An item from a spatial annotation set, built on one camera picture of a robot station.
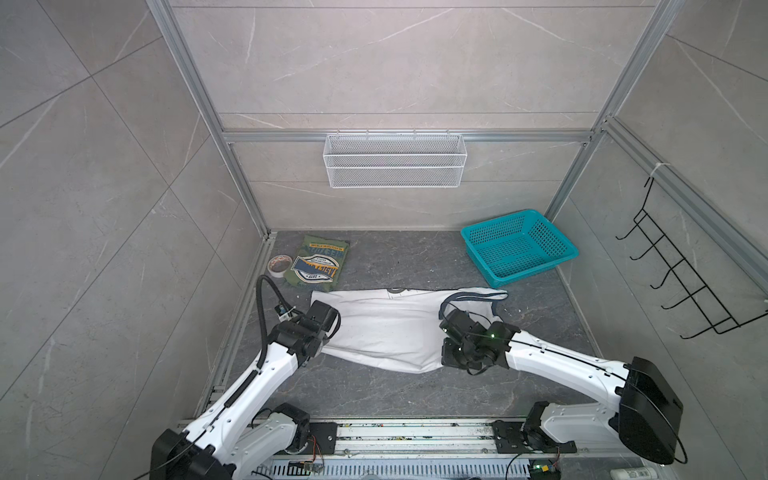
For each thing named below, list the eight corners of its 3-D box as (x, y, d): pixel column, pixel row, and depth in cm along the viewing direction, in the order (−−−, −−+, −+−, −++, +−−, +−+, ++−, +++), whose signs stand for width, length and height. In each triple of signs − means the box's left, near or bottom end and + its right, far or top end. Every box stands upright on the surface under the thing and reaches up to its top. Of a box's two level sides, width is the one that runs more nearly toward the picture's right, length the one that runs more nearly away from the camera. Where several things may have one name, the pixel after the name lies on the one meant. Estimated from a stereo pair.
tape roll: (266, 277, 107) (264, 273, 106) (272, 258, 113) (270, 254, 112) (288, 277, 108) (287, 273, 106) (293, 258, 113) (292, 254, 112)
